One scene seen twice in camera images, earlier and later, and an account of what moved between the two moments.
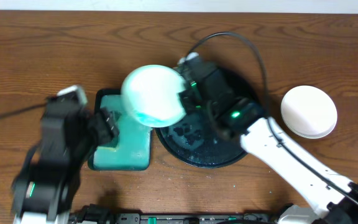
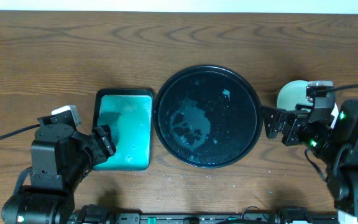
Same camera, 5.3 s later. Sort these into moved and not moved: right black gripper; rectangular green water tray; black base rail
Moved: right black gripper
Not moved: rectangular green water tray; black base rail
